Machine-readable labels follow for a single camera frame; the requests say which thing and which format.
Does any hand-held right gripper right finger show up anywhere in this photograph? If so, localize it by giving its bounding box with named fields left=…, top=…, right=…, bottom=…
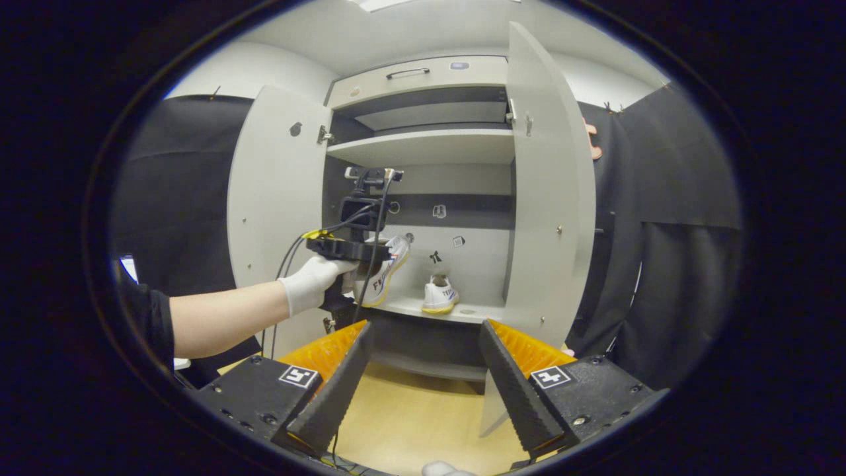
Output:
left=477, top=319, right=668, bottom=461

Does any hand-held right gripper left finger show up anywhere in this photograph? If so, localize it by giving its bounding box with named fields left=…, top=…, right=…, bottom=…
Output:
left=190, top=321, right=374, bottom=457

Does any white shoe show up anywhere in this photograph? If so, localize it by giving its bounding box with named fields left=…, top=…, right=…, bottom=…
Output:
left=422, top=274, right=460, bottom=315
left=354, top=235, right=412, bottom=308

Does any grey cabinet door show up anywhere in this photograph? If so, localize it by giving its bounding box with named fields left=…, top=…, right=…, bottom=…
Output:
left=227, top=85, right=334, bottom=361
left=479, top=22, right=597, bottom=437

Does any grey shoe cabinet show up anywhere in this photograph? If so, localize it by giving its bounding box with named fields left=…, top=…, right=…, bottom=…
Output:
left=227, top=22, right=597, bottom=437

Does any grey cabinet shelf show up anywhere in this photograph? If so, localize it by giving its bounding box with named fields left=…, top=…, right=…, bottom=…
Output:
left=370, top=294, right=506, bottom=325
left=326, top=129, right=516, bottom=167

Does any grey cabinet drawer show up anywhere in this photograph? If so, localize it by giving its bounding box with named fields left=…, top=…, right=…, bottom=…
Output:
left=327, top=56, right=510, bottom=110

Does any black backdrop cloth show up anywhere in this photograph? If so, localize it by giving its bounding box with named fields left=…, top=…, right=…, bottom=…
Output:
left=112, top=83, right=744, bottom=391

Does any ceiling light panel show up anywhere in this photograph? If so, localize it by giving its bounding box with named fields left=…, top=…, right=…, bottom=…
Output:
left=350, top=0, right=523, bottom=13

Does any black cable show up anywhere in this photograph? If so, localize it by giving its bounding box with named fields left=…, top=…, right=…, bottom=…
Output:
left=354, top=175, right=397, bottom=325
left=261, top=205, right=377, bottom=361

